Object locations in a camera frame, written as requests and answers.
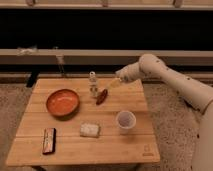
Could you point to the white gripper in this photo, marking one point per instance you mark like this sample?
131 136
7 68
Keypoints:
127 74

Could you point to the black rectangular eraser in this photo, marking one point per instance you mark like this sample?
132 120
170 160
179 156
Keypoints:
49 141

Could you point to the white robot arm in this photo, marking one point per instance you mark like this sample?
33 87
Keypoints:
196 93

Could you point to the orange ceramic bowl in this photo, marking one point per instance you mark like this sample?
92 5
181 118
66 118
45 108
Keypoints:
62 102

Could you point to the red spoon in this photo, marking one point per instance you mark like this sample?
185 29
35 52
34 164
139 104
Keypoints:
102 96

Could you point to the clear plastic bottle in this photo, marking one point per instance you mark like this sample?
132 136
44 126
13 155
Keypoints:
93 84

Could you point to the white sponge block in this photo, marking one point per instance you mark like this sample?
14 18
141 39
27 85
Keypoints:
89 130

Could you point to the wooden table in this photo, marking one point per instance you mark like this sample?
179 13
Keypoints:
118 131

